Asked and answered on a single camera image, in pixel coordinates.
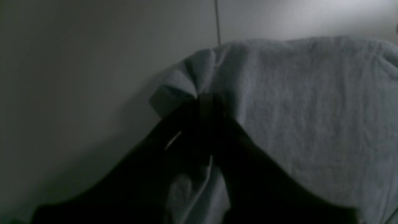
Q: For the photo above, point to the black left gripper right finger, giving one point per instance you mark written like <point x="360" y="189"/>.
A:
<point x="259" y="190"/>

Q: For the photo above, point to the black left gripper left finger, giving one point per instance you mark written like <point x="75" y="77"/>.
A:
<point x="158" y="182"/>

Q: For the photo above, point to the grey T-shirt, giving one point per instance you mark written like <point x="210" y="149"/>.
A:
<point x="325" y="108"/>

